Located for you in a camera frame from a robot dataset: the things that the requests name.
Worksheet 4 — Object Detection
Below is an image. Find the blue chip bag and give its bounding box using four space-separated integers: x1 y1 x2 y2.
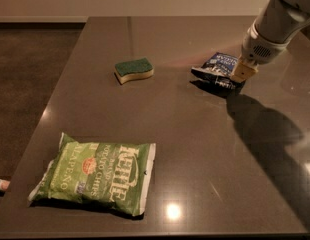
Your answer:
191 52 244 90

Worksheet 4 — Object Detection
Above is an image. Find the green and yellow sponge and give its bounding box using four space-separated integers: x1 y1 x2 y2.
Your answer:
115 58 154 85

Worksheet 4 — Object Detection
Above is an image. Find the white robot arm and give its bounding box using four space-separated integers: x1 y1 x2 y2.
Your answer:
230 0 310 83

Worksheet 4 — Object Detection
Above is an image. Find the small white object at left edge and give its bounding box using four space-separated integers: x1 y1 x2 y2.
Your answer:
0 179 10 192

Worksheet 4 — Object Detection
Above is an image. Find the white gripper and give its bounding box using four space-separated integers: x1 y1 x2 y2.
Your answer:
230 20 289 83

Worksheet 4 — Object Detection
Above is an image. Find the green jalapeno chip bag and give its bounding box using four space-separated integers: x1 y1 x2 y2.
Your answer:
28 134 156 217

